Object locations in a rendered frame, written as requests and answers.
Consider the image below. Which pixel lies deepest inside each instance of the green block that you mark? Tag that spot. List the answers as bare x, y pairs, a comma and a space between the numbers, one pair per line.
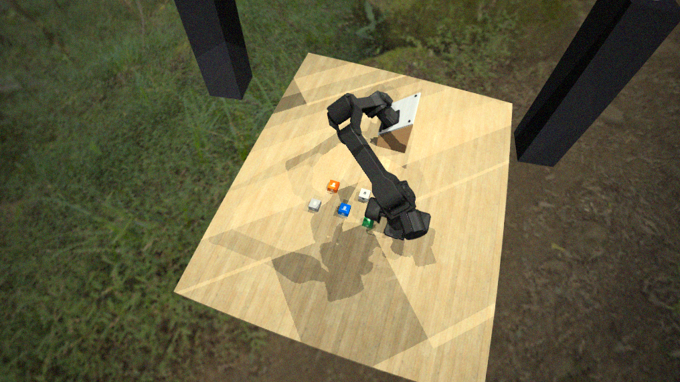
368, 223

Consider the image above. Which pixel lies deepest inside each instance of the blue block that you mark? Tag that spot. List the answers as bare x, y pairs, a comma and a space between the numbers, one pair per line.
344, 209

